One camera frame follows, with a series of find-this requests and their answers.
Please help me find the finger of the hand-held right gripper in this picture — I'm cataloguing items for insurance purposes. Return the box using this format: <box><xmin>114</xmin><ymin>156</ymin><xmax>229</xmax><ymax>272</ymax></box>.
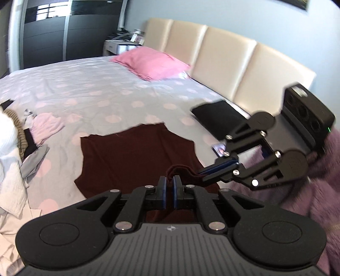
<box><xmin>202</xmin><ymin>151</ymin><xmax>284</xmax><ymax>191</ymax></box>
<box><xmin>198</xmin><ymin>116</ymin><xmax>267</xmax><ymax>176</ymax></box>

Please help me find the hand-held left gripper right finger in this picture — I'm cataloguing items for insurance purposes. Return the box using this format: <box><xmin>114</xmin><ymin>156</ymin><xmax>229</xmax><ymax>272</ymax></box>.
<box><xmin>173</xmin><ymin>175</ymin><xmax>266</xmax><ymax>234</ymax></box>

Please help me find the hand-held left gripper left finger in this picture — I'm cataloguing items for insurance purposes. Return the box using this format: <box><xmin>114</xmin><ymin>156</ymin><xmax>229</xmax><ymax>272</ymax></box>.
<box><xmin>72</xmin><ymin>176</ymin><xmax>168</xmax><ymax>234</ymax></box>

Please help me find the maroon garment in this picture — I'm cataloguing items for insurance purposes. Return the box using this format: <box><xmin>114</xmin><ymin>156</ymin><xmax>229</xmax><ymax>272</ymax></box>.
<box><xmin>74</xmin><ymin>122</ymin><xmax>221</xmax><ymax>224</ymax></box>

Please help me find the person's right forearm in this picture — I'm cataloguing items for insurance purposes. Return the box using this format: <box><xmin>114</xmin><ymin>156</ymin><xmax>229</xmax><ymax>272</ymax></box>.
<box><xmin>305</xmin><ymin>130</ymin><xmax>340</xmax><ymax>193</ymax></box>

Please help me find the smartphone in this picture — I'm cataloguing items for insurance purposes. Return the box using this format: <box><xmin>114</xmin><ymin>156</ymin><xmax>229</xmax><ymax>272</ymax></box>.
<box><xmin>212</xmin><ymin>143</ymin><xmax>228</xmax><ymax>158</ymax></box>

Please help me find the folded black garment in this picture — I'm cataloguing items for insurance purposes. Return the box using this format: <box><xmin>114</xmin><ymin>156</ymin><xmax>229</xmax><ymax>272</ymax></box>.
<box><xmin>191</xmin><ymin>100</ymin><xmax>252</xmax><ymax>142</ymax></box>

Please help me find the cream padded headboard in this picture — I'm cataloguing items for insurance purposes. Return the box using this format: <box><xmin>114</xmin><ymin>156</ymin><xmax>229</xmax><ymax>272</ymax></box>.
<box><xmin>143</xmin><ymin>18</ymin><xmax>317</xmax><ymax>118</ymax></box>

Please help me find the pink pillow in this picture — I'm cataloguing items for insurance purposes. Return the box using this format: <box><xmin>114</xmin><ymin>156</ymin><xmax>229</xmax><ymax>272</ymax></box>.
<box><xmin>109</xmin><ymin>46</ymin><xmax>192</xmax><ymax>82</ymax></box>

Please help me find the polka-dot bed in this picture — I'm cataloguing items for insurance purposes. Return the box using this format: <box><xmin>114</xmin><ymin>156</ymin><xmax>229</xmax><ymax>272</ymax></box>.
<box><xmin>0</xmin><ymin>54</ymin><xmax>253</xmax><ymax>241</ymax></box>

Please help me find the grey garment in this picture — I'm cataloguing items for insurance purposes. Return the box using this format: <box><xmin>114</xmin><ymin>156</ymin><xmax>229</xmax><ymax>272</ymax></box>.
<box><xmin>20</xmin><ymin>145</ymin><xmax>51</xmax><ymax>179</ymax></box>

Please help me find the white nightstand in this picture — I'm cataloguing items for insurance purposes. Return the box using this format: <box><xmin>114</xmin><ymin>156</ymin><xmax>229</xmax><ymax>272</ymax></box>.
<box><xmin>102</xmin><ymin>29</ymin><xmax>146</xmax><ymax>57</ymax></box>

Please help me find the white grey striped shirt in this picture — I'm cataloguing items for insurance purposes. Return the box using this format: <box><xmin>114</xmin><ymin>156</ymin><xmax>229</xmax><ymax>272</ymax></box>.
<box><xmin>0</xmin><ymin>207</ymin><xmax>44</xmax><ymax>276</ymax></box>

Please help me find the brown striped garment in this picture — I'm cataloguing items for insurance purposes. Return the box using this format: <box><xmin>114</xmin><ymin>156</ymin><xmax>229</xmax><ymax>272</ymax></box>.
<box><xmin>5</xmin><ymin>108</ymin><xmax>27</xmax><ymax>160</ymax></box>

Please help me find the dark wardrobe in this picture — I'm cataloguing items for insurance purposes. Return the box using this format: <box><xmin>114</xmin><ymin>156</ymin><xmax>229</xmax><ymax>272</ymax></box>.
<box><xmin>7</xmin><ymin>0</ymin><xmax>128</xmax><ymax>70</ymax></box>

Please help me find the dark wall picture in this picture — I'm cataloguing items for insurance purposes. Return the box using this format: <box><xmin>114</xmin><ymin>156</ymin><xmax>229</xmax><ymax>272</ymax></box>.
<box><xmin>281</xmin><ymin>0</ymin><xmax>310</xmax><ymax>11</ymax></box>

